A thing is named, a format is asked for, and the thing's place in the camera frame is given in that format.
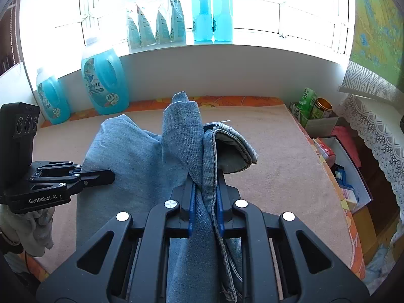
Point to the beige towel mat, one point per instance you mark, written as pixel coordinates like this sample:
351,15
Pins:
277,164

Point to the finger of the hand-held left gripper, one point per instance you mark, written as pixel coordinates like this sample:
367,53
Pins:
60,166
94,180

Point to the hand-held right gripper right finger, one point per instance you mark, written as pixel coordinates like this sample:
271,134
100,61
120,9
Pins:
220,214

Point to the blue white packet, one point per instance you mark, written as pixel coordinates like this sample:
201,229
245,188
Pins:
342,176

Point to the small cardboard box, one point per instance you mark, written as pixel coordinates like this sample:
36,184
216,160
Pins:
318,123

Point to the red packet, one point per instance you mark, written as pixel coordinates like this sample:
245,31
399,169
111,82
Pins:
325,153

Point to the gold tin can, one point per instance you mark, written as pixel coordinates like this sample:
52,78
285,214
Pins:
322,109

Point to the dark rimmed storage box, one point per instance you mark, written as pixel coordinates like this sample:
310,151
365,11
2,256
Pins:
363,192

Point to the white grey cloth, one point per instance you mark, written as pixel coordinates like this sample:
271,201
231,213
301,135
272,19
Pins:
34,230

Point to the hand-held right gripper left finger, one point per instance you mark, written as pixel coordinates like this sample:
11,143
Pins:
191,208

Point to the yellow green wall map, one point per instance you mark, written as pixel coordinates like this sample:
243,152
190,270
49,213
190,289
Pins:
375,31

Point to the blue denim pants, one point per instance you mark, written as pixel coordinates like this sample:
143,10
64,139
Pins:
142,164

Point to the white lace cloth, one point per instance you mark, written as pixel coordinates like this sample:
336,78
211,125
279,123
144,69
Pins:
375,126

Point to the grey patterned cloth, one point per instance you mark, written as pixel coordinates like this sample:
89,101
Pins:
363,82

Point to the white framed window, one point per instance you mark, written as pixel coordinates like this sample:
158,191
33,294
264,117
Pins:
83,15

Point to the white window sill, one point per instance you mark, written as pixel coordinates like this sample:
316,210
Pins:
252,44

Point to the blue detergent bottle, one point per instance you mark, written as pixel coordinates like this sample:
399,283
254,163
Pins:
223,15
52,101
202,15
104,82

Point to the light blue plastic bag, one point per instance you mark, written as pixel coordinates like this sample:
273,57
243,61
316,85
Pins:
382,265

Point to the green drink carton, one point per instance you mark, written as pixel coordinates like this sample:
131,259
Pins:
307,101

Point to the orange floral tablecloth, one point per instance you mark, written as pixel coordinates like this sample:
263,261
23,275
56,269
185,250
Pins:
240,100

